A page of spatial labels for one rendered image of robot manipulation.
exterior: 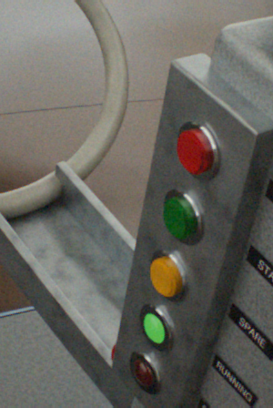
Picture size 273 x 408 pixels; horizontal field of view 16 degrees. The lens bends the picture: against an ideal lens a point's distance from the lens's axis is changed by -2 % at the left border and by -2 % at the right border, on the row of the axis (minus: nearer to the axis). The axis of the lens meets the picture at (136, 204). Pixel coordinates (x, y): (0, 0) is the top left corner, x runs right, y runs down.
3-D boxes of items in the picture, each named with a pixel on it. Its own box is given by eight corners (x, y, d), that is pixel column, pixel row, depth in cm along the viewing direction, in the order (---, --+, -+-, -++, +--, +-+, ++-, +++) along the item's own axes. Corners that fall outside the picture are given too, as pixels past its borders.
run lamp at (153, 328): (172, 345, 66) (178, 323, 64) (156, 352, 65) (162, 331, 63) (152, 323, 67) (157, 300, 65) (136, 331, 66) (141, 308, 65)
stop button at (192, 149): (212, 179, 56) (220, 144, 54) (198, 184, 55) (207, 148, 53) (185, 154, 57) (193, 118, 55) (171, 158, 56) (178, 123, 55)
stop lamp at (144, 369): (160, 389, 69) (166, 369, 67) (145, 395, 68) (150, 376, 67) (141, 368, 70) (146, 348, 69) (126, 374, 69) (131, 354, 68)
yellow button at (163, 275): (181, 300, 62) (188, 272, 60) (168, 305, 62) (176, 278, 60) (158, 275, 64) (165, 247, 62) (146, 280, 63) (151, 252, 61)
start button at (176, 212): (196, 243, 59) (204, 211, 57) (183, 249, 58) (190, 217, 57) (171, 218, 60) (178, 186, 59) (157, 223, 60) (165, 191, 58)
